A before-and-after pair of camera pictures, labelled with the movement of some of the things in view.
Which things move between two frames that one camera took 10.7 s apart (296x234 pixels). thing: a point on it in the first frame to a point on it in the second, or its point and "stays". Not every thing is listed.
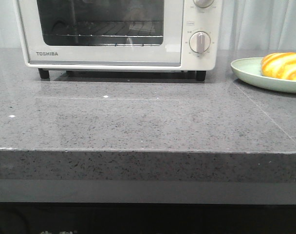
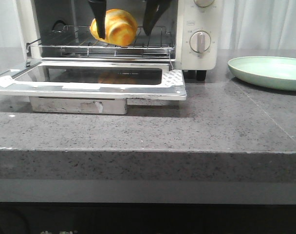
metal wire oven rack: (121, 29) to (81, 41)
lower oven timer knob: (199, 42) stays
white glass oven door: (102, 32) to (148, 79)
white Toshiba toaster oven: (127, 35) stays
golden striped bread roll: (289, 65) to (120, 28)
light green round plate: (249, 70) stays
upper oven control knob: (203, 3) stays
